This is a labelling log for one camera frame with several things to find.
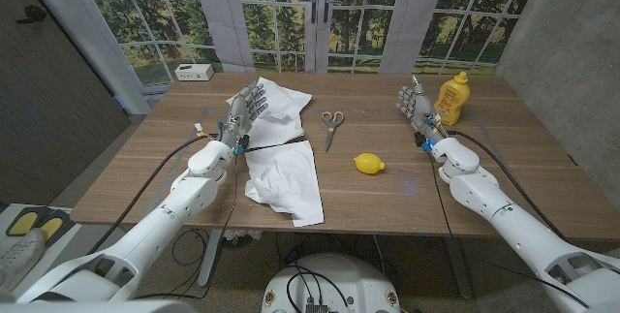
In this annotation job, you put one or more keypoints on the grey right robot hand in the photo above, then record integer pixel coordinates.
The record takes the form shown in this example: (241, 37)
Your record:
(424, 112)

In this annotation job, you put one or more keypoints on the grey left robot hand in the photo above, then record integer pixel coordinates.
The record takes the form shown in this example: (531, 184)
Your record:
(239, 114)

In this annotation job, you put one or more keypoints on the grey and orange scissors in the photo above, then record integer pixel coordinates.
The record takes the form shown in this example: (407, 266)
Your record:
(331, 131)

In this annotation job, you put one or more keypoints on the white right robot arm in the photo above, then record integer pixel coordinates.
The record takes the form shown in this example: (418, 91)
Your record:
(508, 216)

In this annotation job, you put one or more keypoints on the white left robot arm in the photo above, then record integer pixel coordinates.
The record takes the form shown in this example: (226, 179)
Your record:
(160, 216)

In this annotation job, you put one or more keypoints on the yellow mustard bottle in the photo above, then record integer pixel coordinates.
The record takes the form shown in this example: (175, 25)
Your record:
(453, 97)

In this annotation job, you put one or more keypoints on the yellow lemon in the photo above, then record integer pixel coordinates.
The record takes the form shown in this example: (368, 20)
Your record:
(368, 164)

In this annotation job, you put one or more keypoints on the crumpled white paper sheet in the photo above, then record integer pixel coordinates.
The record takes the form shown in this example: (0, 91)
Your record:
(283, 109)

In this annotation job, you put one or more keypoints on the white power socket box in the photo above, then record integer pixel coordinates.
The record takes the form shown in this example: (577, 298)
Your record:
(194, 71)

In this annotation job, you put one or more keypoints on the creased white paper sheet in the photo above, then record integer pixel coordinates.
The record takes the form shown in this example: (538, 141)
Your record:
(286, 177)

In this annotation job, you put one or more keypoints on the printed forest window backdrop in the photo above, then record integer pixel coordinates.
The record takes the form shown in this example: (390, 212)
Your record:
(363, 27)

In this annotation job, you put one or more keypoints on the white table leg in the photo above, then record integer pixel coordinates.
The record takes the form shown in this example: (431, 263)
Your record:
(210, 259)

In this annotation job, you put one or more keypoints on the grey table leg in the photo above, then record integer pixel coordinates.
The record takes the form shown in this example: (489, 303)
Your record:
(457, 269)

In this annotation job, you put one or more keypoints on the white robot torso base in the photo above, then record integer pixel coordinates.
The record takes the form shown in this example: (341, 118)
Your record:
(349, 279)

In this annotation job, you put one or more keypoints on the grey torso connector box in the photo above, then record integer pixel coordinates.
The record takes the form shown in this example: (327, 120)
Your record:
(317, 309)

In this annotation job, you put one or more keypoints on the yellow black foot pedal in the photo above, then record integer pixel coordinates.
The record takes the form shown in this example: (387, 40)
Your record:
(52, 227)
(21, 223)

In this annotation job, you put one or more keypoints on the white sneaker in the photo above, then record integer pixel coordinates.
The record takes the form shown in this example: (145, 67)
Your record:
(21, 257)

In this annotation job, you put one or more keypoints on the white backdrop frame post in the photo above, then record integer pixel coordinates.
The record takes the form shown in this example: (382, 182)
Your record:
(92, 32)

